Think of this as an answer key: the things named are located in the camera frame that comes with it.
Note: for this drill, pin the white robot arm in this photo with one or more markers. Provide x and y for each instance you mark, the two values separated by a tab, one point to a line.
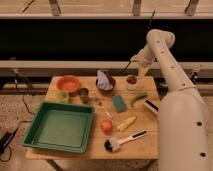
182	135

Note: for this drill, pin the yellow corn cob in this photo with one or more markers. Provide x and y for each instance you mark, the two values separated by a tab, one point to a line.
126	123

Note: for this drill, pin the wooden table board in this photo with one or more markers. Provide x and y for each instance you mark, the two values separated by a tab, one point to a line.
145	147

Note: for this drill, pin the dark brown bowl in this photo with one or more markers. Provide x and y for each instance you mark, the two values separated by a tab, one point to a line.
108	88

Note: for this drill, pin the dark metal cup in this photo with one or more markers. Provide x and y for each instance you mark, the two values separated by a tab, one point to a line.
84	95

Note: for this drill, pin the white dish brush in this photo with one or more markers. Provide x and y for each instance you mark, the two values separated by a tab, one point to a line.
113	144

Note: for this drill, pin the orange bowl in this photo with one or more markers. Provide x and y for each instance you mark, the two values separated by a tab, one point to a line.
68	83

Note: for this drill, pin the teal sponge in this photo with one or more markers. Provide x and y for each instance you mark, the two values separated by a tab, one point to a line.
119	103

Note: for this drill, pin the orange fruit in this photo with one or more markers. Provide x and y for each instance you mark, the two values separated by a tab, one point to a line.
106	126

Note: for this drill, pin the black power adapter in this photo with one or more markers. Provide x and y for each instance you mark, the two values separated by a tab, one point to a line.
5	140

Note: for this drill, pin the white cup with brown contents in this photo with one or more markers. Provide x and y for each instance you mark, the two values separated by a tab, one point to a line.
131	82

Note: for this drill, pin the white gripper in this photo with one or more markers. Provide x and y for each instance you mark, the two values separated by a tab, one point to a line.
145	58

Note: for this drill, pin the white blue towel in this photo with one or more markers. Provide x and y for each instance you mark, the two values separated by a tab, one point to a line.
102	78

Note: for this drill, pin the wooden black block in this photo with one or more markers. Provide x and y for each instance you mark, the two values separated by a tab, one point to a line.
151	106

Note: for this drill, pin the green plastic cup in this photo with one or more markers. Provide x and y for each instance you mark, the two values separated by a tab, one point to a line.
62	96

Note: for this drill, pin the green pea pod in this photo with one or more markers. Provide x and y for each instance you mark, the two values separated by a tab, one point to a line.
137	97

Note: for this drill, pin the green plastic tray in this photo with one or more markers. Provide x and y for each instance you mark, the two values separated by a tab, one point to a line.
60	127

